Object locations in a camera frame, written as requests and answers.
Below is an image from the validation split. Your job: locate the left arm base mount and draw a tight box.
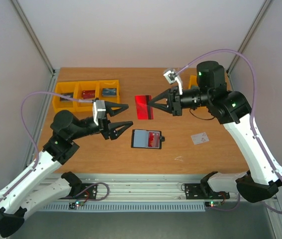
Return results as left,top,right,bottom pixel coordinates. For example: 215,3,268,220
61,172,97,200

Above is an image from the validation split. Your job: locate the aluminium frame post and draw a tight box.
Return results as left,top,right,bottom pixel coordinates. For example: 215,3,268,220
226,0,273,75
10,0,57,75

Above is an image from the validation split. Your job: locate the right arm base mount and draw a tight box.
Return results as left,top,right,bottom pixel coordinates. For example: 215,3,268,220
181,171,230,200

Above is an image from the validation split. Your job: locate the left circuit board with LED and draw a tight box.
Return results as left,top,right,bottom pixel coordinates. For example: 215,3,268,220
69,201,85,210

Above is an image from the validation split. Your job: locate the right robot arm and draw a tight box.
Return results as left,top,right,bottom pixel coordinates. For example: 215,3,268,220
148,61,282,203

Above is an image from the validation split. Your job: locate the red card with black stripe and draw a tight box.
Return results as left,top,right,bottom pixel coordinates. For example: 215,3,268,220
135,95,154,120

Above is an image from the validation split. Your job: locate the blue credit card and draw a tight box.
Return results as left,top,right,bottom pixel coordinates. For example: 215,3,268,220
101,88,117,97

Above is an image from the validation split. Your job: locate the black credit card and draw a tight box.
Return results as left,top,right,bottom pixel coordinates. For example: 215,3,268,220
60,92,73,102

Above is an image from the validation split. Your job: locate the aluminium rail frame front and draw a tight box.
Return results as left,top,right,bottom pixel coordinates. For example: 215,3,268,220
35,173,278,202

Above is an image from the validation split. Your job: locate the slotted grey cable duct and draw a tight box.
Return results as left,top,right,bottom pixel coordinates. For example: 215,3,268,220
40,202,205,213

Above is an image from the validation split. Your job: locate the yellow bin middle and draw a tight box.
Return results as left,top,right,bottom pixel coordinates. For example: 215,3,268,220
75,81,99,112

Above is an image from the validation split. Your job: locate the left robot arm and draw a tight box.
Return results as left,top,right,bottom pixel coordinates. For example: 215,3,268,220
0,100,133,238

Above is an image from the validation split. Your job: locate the yellow bin right of trio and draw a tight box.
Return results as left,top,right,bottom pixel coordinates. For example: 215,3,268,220
98,80,120,104

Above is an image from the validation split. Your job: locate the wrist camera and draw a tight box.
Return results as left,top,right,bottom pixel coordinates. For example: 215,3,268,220
163,68,183,95
93,100,106,125

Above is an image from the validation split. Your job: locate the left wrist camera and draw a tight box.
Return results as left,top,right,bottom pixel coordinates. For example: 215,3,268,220
93,100,106,125

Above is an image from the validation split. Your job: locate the red credit card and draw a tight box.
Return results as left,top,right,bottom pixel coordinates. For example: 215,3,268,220
82,90,95,99

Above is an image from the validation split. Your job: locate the right aluminium frame post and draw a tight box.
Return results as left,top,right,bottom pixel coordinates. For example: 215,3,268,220
226,0,273,75

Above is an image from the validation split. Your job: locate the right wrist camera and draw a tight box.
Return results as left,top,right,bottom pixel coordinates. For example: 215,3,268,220
163,68,183,95

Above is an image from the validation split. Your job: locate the card holder with clear sleeves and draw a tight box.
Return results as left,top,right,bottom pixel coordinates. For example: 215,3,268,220
131,129,165,149

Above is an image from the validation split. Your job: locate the left aluminium frame post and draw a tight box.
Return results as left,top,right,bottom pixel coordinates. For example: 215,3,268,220
10,0,57,75

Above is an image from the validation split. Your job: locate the white card with red pattern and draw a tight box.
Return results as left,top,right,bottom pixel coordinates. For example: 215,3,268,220
191,132,209,145

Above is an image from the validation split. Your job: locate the right circuit board with LED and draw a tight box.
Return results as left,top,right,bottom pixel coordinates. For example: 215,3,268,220
205,201,222,208

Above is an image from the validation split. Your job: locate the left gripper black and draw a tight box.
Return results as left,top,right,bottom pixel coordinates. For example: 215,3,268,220
71,100,134,140

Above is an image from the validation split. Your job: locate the yellow bin left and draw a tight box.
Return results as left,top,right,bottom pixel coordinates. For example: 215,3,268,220
52,82,77,113

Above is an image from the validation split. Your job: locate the circuit board with led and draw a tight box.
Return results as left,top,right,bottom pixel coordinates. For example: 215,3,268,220
69,201,85,210
205,201,222,208

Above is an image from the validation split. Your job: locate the yellow bin far right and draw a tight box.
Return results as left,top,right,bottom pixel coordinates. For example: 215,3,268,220
188,75,198,89

